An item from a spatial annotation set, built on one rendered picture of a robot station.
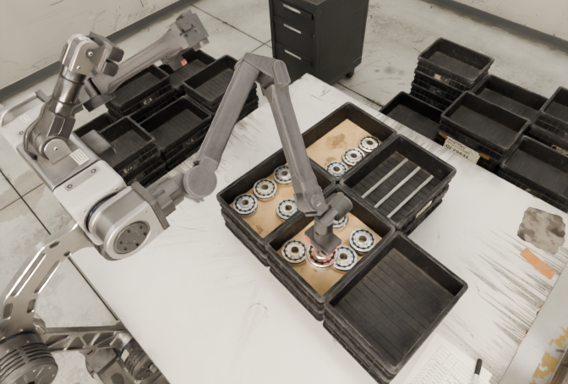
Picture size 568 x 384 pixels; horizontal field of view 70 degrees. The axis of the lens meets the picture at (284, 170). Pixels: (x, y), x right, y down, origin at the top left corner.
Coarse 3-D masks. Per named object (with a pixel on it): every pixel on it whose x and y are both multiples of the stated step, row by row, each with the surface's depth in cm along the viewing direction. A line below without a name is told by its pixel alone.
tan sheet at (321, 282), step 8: (352, 216) 165; (312, 224) 163; (352, 224) 162; (360, 224) 162; (336, 232) 161; (344, 232) 160; (304, 240) 159; (344, 240) 158; (360, 240) 158; (376, 240) 158; (360, 256) 154; (304, 264) 152; (304, 272) 150; (312, 272) 150; (320, 272) 150; (328, 272) 150; (336, 272) 150; (312, 280) 148; (320, 280) 148; (328, 280) 148; (336, 280) 148; (320, 288) 146; (328, 288) 146
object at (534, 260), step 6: (522, 252) 166; (528, 252) 166; (528, 258) 164; (534, 258) 164; (534, 264) 162; (540, 264) 162; (546, 264) 162; (540, 270) 161; (546, 270) 161; (552, 270) 161; (546, 276) 159; (552, 276) 159
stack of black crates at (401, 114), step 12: (396, 96) 277; (408, 96) 278; (384, 108) 270; (396, 108) 284; (408, 108) 284; (420, 108) 277; (432, 108) 270; (396, 120) 277; (408, 120) 277; (420, 120) 276; (432, 120) 276; (420, 132) 269; (432, 132) 269
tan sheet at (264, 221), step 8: (272, 176) 180; (248, 192) 175; (280, 192) 174; (288, 192) 174; (272, 200) 171; (280, 200) 171; (232, 208) 170; (264, 208) 169; (272, 208) 169; (256, 216) 167; (264, 216) 167; (272, 216) 167; (248, 224) 164; (256, 224) 164; (264, 224) 164; (272, 224) 164; (264, 232) 162
